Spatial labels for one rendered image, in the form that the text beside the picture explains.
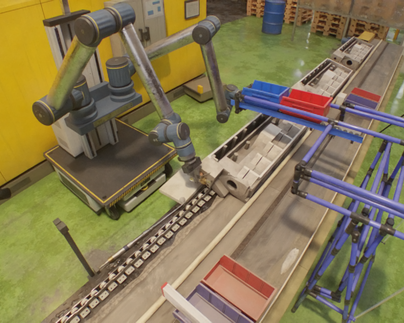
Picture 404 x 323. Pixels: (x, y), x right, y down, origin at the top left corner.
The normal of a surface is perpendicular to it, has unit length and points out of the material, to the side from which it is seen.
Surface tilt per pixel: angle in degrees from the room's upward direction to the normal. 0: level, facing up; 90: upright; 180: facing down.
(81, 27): 90
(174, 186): 0
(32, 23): 90
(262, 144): 10
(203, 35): 90
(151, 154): 0
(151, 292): 0
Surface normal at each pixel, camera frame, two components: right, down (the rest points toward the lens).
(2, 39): 0.78, 0.42
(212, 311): 0.00, -0.75
